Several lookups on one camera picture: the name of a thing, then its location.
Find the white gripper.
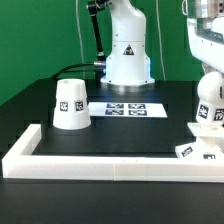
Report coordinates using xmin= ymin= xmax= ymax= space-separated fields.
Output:
xmin=187 ymin=17 xmax=224 ymax=73

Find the white lamp bulb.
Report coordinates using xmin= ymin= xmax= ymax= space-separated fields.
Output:
xmin=196 ymin=71 xmax=224 ymax=126

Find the white lamp base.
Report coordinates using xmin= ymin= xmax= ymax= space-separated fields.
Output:
xmin=175 ymin=122 xmax=224 ymax=160

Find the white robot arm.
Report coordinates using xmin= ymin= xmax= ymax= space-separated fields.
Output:
xmin=101 ymin=0 xmax=224 ymax=86

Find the white lamp shade hood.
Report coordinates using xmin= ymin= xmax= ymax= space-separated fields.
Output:
xmin=53 ymin=79 xmax=91 ymax=130

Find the white marker tag sheet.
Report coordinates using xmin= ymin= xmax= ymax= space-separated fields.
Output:
xmin=89 ymin=102 xmax=167 ymax=118

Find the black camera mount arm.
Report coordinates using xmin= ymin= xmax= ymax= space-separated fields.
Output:
xmin=87 ymin=0 xmax=109 ymax=61

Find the white thin cable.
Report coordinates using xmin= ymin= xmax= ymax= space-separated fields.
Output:
xmin=75 ymin=0 xmax=86 ymax=80

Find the black cable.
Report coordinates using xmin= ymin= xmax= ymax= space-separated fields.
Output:
xmin=50 ymin=61 xmax=107 ymax=80

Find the white U-shaped frame barrier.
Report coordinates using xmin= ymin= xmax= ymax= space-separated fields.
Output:
xmin=2 ymin=124 xmax=224 ymax=183

